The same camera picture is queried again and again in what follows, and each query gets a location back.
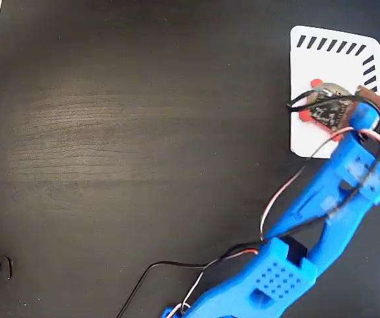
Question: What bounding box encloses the white red servo wire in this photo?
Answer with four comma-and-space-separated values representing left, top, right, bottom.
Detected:
166, 127, 380, 318

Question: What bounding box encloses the red turtle toy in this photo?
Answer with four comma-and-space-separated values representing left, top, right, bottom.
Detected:
298, 78, 352, 142

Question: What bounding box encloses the black camera cable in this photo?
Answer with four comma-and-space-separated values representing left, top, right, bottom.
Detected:
115, 92, 380, 318

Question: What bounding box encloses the camera circuit board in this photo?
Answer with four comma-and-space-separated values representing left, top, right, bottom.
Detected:
308, 94, 360, 131

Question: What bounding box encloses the white slotted tray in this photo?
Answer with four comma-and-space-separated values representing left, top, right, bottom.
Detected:
288, 25, 380, 160

